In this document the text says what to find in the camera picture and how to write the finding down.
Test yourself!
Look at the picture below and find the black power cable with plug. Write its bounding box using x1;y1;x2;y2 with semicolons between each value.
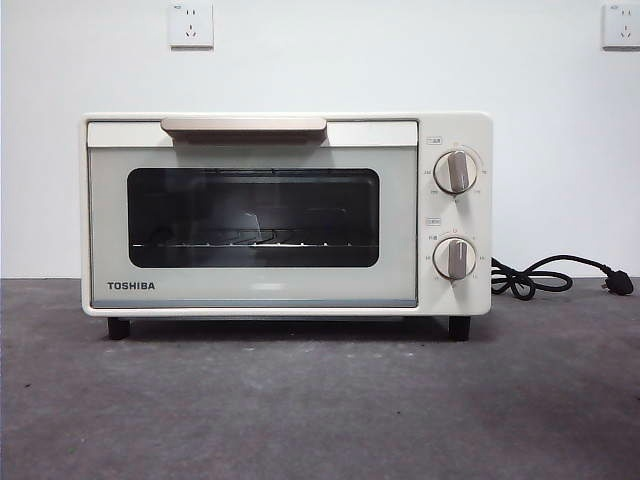
490;254;635;302

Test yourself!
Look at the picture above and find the cream Toshiba toaster oven body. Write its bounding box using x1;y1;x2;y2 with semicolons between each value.
79;110;495;342

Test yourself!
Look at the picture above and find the metal wire oven rack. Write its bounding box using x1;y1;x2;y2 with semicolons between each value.
130;227;377;251

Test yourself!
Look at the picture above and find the glass oven door with handle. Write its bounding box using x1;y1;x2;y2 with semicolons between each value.
86;117;420;308

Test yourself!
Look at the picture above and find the white wall socket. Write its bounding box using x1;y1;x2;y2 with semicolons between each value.
168;2;215;50
601;3;640;52

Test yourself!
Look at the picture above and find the cream oven knob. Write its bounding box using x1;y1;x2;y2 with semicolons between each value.
432;150;479;196
432;236;479;282

